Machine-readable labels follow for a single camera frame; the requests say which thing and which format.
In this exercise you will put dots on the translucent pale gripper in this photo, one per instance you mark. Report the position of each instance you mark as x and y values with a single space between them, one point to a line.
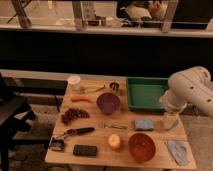
170 120

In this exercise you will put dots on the small black brush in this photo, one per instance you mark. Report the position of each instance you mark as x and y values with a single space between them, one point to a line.
56 144

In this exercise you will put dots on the black rectangular block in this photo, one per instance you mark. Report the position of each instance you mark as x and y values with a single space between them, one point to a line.
85 150

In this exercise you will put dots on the bunch of dark grapes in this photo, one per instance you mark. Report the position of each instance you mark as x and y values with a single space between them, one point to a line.
72 114

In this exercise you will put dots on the metal clip tool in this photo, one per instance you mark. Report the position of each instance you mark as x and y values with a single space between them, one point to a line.
114 126

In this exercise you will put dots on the yellow apple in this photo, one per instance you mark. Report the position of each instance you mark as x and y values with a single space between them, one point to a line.
114 141

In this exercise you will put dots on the orange bowl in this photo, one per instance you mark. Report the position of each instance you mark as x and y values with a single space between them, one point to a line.
141 147

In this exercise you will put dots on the purple bowl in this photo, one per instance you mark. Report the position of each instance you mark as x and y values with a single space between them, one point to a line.
108 103

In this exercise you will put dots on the small metal cup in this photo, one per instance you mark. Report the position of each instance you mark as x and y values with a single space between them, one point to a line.
115 87

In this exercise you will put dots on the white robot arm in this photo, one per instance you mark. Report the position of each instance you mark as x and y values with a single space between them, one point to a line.
188 86

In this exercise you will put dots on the black chair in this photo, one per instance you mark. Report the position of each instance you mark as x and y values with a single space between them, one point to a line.
14 111

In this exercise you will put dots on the black handled kitchen tool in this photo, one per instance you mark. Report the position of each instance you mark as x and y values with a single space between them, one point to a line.
73 132

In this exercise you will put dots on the green plastic tray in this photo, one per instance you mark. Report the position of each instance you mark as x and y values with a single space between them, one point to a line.
143 93

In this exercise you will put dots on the yellow banana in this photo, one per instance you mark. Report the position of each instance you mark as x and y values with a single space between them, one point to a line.
91 89

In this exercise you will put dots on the blue sponge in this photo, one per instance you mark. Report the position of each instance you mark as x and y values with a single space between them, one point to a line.
144 125

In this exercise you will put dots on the white plastic cup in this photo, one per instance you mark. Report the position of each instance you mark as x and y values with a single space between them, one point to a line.
74 82

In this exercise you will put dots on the wooden table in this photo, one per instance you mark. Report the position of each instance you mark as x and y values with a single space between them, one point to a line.
99 137

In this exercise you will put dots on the blue-grey cloth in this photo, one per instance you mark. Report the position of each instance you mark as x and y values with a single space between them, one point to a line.
178 151

